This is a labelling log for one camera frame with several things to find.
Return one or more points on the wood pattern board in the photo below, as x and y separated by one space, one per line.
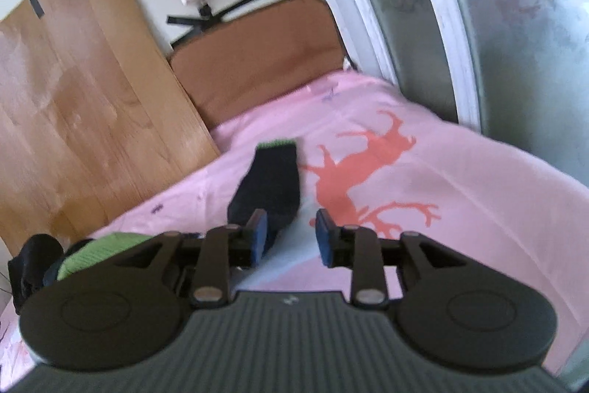
93 120

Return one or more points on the black green white knit sweater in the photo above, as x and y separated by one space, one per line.
272 184

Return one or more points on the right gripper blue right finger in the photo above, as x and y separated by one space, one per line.
357 249

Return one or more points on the brown headboard cushion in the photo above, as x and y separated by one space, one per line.
258 57

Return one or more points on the white window frame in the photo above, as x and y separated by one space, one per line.
454 55

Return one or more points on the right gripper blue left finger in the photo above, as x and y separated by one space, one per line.
223 249

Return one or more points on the folded black garment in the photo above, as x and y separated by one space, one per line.
27 269

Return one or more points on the pink deer print bedsheet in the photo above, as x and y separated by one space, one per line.
484 249

